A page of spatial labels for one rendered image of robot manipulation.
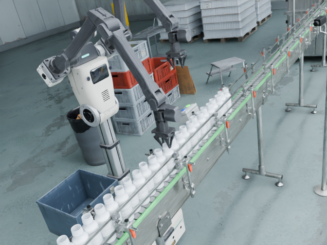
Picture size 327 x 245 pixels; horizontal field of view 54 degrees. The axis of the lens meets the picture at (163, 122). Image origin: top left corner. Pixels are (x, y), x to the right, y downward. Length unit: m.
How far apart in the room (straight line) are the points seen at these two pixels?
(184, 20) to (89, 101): 6.92
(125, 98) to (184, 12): 4.96
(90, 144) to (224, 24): 5.34
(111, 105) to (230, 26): 6.30
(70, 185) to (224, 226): 1.33
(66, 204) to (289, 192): 1.90
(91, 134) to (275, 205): 2.00
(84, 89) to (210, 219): 1.53
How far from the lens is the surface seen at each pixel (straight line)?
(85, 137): 3.64
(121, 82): 4.00
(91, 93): 1.94
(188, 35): 1.79
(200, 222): 2.78
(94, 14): 1.47
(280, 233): 2.69
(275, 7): 11.85
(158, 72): 4.64
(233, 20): 8.04
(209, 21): 8.28
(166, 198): 1.55
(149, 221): 1.48
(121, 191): 1.33
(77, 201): 2.04
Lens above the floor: 1.93
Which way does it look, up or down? 26 degrees down
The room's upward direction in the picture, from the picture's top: 11 degrees counter-clockwise
